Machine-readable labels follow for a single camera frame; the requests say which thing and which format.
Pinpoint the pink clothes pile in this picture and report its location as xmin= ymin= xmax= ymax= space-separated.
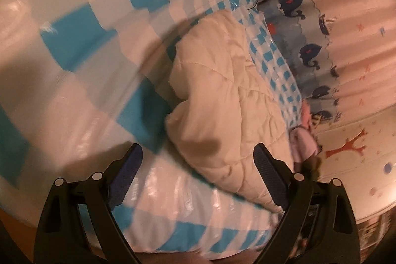
xmin=289 ymin=100 xmax=320 ymax=169

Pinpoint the whale print blue curtain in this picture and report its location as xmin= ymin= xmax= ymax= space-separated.
xmin=257 ymin=0 xmax=341 ymax=123

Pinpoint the white wardrobe with stickers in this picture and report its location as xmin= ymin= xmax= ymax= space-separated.
xmin=318 ymin=106 xmax=395 ymax=223

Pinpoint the blue white checkered plastic sheet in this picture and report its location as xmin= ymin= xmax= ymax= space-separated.
xmin=1 ymin=0 xmax=301 ymax=259

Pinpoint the white quilted padded coat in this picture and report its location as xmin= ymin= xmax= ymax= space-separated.
xmin=165 ymin=10 xmax=293 ymax=212

